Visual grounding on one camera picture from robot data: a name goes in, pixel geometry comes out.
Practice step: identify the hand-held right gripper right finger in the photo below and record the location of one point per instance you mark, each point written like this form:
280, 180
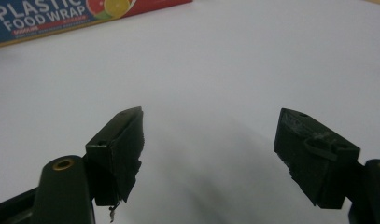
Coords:
315, 155

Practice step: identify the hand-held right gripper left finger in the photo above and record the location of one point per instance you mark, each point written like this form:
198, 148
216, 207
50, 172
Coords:
116, 155

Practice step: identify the blue and red wrap box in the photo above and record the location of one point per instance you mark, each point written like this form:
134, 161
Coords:
53, 18

